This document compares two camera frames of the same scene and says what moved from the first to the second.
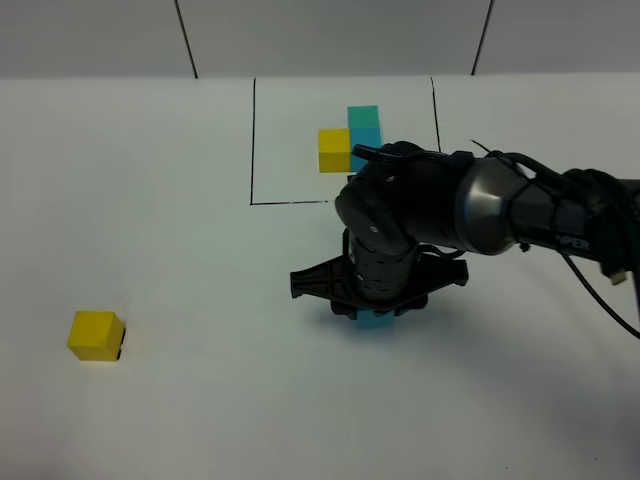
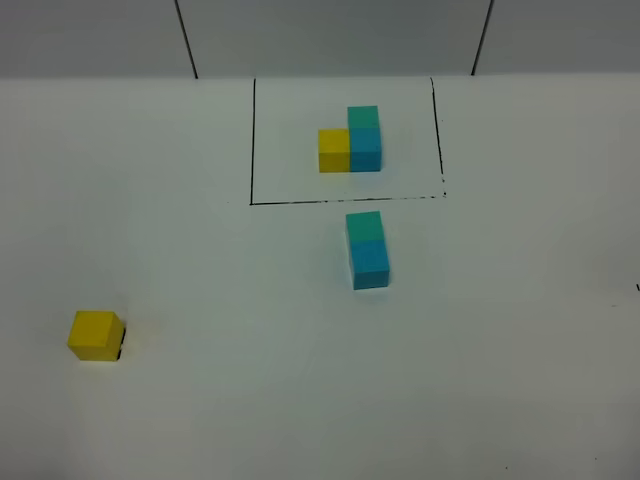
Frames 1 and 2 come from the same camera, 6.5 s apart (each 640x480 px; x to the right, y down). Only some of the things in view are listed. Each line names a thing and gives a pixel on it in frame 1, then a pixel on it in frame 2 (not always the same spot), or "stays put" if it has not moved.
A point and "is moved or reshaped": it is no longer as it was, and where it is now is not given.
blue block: [368, 319] is moved or reshaped
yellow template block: [334, 150] stays put
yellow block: [96, 335] stays put
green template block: [361, 117] stays put
